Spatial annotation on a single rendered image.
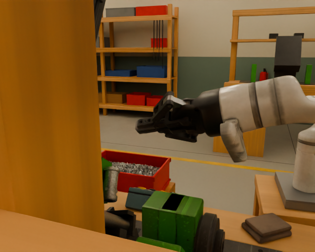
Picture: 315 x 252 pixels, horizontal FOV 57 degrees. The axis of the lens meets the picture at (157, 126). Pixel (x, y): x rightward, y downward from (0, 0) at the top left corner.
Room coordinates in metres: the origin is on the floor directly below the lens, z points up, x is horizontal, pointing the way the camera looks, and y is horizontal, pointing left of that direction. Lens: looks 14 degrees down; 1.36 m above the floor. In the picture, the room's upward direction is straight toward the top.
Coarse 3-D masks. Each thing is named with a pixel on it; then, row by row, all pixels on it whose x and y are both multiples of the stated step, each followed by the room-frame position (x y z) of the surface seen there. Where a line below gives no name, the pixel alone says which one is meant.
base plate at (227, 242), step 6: (138, 222) 0.71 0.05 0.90; (138, 228) 0.68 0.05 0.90; (138, 234) 0.65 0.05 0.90; (228, 240) 0.63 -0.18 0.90; (228, 246) 0.61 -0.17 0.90; (234, 246) 0.61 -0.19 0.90; (240, 246) 0.61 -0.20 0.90; (246, 246) 0.61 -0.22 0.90; (252, 246) 0.61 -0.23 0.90; (258, 246) 0.61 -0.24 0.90
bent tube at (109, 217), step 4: (104, 212) 0.55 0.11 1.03; (108, 212) 0.56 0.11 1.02; (104, 216) 0.54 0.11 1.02; (108, 216) 0.55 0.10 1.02; (112, 216) 0.56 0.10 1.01; (116, 216) 0.58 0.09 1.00; (104, 220) 0.54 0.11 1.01; (108, 220) 0.55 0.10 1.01; (112, 220) 0.56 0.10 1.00; (116, 220) 0.57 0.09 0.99; (120, 220) 0.58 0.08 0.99; (124, 220) 0.60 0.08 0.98; (108, 224) 0.55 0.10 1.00; (112, 224) 0.56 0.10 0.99; (116, 224) 0.57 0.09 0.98; (120, 224) 0.58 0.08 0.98; (124, 224) 0.59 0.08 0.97; (128, 224) 0.61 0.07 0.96; (124, 228) 0.59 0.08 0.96
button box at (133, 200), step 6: (132, 192) 0.80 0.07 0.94; (138, 192) 0.79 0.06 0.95; (144, 192) 0.79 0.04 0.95; (150, 192) 0.78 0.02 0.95; (126, 198) 0.79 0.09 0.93; (132, 198) 0.79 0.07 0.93; (138, 198) 0.78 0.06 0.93; (144, 198) 0.78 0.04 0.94; (126, 204) 0.78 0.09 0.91; (132, 204) 0.77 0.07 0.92; (138, 204) 0.77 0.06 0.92
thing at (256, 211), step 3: (255, 189) 1.12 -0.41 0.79; (255, 192) 1.11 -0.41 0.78; (255, 195) 1.10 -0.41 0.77; (255, 198) 1.09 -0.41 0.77; (255, 201) 1.08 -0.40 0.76; (255, 204) 1.08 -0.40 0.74; (255, 207) 1.08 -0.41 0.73; (258, 207) 1.07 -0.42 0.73; (255, 210) 1.08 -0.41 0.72; (258, 210) 1.07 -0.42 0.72; (255, 213) 1.08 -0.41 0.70; (258, 213) 1.07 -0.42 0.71
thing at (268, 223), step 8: (256, 216) 0.69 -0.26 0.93; (264, 216) 0.69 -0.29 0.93; (272, 216) 0.69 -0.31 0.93; (248, 224) 0.67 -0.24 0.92; (256, 224) 0.65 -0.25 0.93; (264, 224) 0.65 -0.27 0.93; (272, 224) 0.65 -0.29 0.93; (280, 224) 0.65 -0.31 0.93; (288, 224) 0.65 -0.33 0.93; (248, 232) 0.66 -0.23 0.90; (256, 232) 0.64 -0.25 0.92; (264, 232) 0.62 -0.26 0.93; (272, 232) 0.63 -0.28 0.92; (280, 232) 0.64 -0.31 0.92; (288, 232) 0.64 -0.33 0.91; (256, 240) 0.63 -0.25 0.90; (264, 240) 0.62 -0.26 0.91
